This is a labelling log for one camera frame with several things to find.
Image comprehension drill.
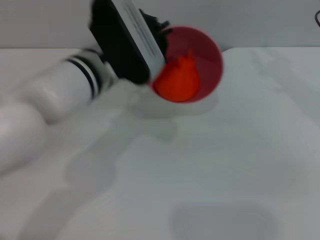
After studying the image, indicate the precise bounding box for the pink plastic bowl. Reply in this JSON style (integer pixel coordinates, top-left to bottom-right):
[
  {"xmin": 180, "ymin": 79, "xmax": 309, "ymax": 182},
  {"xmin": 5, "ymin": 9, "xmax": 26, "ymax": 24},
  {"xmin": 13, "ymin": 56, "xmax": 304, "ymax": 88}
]
[{"xmin": 148, "ymin": 25, "xmax": 224, "ymax": 105}]

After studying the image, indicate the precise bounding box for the orange toy fruit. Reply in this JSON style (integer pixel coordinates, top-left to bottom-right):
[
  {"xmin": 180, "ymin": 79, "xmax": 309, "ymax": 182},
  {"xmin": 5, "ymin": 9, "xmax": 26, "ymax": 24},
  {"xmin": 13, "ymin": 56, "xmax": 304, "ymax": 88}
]
[{"xmin": 152, "ymin": 48, "xmax": 201, "ymax": 103}]

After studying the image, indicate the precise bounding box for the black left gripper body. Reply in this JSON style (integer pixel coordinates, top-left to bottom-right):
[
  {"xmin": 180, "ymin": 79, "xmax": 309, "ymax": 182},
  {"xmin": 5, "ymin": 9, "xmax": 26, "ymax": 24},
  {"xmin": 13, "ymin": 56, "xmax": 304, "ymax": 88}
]
[{"xmin": 139, "ymin": 8, "xmax": 174, "ymax": 60}]

